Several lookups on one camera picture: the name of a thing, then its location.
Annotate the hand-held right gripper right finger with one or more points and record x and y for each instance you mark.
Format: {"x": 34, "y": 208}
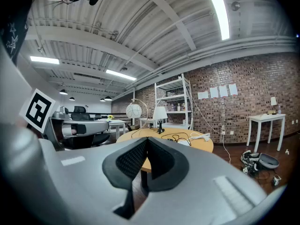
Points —
{"x": 199, "y": 191}

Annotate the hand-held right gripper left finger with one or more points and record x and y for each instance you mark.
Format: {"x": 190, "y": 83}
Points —
{"x": 82, "y": 184}

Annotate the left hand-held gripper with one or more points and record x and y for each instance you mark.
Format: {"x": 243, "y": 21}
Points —
{"x": 37, "y": 108}

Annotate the gold lamp with globe shade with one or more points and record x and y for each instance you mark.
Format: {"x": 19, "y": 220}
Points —
{"x": 133, "y": 111}

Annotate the white power strip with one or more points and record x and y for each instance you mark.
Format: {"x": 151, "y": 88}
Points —
{"x": 184, "y": 142}

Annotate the white shade table lamp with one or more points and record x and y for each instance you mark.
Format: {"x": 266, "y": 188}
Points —
{"x": 160, "y": 112}

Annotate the small white shade lamp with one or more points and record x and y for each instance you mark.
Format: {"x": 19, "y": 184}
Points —
{"x": 273, "y": 101}

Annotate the yellow flowers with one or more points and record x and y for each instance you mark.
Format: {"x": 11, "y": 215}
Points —
{"x": 110, "y": 117}

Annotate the black office chair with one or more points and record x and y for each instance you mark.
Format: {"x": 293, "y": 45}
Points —
{"x": 79, "y": 114}

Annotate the white table with flowers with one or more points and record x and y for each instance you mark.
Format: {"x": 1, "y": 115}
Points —
{"x": 117, "y": 122}

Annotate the black railing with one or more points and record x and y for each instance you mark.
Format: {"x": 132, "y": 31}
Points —
{"x": 122, "y": 114}

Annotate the cardboard box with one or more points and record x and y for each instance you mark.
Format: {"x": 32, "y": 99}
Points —
{"x": 134, "y": 127}

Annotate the round wooden table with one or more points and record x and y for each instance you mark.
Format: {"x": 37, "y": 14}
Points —
{"x": 201, "y": 146}

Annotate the small tagged white block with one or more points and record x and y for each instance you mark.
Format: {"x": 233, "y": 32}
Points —
{"x": 245, "y": 170}

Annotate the plain white table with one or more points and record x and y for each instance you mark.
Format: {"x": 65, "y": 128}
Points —
{"x": 146, "y": 119}

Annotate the ceiling light panel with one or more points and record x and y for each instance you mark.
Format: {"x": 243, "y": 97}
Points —
{"x": 44, "y": 60}
{"x": 120, "y": 74}

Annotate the grey oval case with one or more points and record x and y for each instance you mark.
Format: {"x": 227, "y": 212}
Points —
{"x": 269, "y": 160}

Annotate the small white device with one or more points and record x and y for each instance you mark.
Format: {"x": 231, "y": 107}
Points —
{"x": 277, "y": 180}

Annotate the row of small bottles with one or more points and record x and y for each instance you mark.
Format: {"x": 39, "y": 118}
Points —
{"x": 178, "y": 107}

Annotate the white metal shelving unit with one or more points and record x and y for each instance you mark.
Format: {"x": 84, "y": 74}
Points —
{"x": 186, "y": 97}

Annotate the white paper sheet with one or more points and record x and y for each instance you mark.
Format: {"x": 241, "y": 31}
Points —
{"x": 223, "y": 91}
{"x": 203, "y": 95}
{"x": 233, "y": 89}
{"x": 214, "y": 92}

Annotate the white side table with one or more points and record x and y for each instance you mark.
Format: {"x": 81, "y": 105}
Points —
{"x": 267, "y": 117}

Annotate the clear bottle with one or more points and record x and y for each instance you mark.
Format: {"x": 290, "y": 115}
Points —
{"x": 279, "y": 110}

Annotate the black star print shirt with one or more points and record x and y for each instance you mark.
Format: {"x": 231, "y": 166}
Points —
{"x": 14, "y": 32}

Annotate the long ceiling light strip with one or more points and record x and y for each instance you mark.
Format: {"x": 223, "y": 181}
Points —
{"x": 219, "y": 13}

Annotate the round ceiling fixture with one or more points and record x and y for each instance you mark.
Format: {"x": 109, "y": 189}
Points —
{"x": 235, "y": 6}

